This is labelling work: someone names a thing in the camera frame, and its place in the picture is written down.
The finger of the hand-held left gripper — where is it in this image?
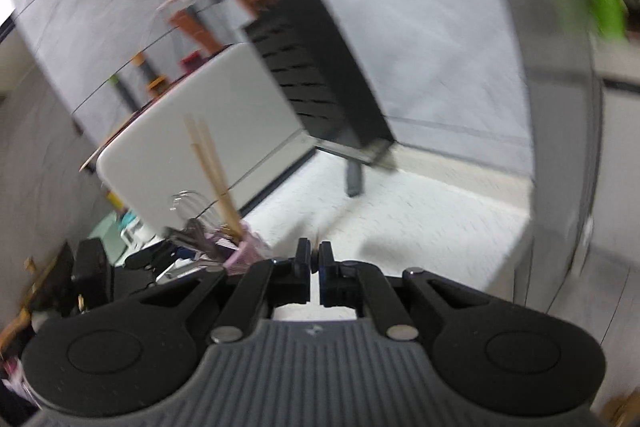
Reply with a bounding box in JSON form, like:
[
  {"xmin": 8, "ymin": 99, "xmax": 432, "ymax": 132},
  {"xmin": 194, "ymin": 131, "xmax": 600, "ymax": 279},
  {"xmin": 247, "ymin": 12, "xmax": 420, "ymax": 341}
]
[
  {"xmin": 124, "ymin": 239, "xmax": 183, "ymax": 270},
  {"xmin": 155, "ymin": 257, "xmax": 228, "ymax": 285}
]

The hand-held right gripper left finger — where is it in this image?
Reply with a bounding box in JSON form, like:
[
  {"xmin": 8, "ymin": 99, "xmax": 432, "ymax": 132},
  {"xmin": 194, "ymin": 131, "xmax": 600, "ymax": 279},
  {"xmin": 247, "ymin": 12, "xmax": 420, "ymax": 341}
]
[{"xmin": 120, "ymin": 238, "xmax": 312, "ymax": 343}]

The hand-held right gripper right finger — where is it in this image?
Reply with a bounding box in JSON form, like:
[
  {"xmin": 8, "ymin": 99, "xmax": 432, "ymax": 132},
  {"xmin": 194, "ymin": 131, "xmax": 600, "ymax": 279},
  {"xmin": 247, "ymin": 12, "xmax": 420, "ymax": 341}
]
[{"xmin": 319, "ymin": 241, "xmax": 521, "ymax": 343}]

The pink mesh cup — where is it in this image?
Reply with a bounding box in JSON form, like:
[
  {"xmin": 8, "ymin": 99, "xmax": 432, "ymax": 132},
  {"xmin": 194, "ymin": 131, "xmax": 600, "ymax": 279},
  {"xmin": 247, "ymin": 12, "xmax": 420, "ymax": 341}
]
[{"xmin": 200, "ymin": 227, "xmax": 273, "ymax": 275}]

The steel wire whisk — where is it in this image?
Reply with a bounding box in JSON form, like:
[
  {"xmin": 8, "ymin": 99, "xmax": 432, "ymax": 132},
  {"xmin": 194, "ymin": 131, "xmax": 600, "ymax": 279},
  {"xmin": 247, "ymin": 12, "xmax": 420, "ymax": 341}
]
[{"xmin": 167, "ymin": 189, "xmax": 216, "ymax": 233}]

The green plastic container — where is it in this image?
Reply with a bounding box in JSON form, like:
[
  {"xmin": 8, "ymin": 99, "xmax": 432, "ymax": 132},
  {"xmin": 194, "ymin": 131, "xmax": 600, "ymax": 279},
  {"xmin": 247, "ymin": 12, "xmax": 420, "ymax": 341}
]
[{"xmin": 87, "ymin": 209, "xmax": 126, "ymax": 265}]

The grey folding knife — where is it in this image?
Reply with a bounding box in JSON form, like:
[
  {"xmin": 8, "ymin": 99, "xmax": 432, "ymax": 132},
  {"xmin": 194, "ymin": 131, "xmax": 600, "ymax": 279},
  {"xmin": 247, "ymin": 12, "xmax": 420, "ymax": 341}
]
[{"xmin": 345, "ymin": 159, "xmax": 363, "ymax": 198}]

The white countertop appliance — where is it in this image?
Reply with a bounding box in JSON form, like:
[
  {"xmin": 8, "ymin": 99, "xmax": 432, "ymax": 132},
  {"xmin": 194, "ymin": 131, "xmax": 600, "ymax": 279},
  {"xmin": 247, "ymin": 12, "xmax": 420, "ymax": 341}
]
[{"xmin": 95, "ymin": 42, "xmax": 321, "ymax": 233}]

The black slotted knife block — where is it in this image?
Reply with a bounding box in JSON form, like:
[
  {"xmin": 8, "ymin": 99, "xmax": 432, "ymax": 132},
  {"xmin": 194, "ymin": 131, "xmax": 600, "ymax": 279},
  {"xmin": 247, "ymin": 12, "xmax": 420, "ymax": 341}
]
[{"xmin": 242, "ymin": 0, "xmax": 396, "ymax": 170}]

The red board tab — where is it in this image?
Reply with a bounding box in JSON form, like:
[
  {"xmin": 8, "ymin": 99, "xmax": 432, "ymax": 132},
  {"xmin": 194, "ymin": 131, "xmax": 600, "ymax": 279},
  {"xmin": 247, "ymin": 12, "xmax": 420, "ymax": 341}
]
[{"xmin": 180, "ymin": 52, "xmax": 206, "ymax": 75}]

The bright green object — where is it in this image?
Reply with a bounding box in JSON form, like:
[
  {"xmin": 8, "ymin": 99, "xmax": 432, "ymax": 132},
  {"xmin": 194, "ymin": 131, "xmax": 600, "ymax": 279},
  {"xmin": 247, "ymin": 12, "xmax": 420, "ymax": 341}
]
[{"xmin": 587, "ymin": 0, "xmax": 628, "ymax": 40}]

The grey handle with green tip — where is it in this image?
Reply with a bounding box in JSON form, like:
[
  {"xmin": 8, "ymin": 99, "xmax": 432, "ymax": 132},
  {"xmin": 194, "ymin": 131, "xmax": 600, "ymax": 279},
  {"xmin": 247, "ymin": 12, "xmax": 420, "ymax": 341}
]
[{"xmin": 110, "ymin": 74, "xmax": 133, "ymax": 112}]

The grey handle with orange tip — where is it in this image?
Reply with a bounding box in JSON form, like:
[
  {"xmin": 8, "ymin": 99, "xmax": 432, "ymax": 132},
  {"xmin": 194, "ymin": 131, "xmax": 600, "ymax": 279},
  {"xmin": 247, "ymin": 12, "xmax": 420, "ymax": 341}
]
[{"xmin": 131, "ymin": 52, "xmax": 158, "ymax": 82}]

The reddish brown wooden handle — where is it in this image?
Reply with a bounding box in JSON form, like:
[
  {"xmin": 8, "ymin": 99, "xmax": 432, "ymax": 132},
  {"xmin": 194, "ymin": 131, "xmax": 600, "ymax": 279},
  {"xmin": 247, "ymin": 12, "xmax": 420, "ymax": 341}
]
[{"xmin": 170, "ymin": 9, "xmax": 221, "ymax": 55}]

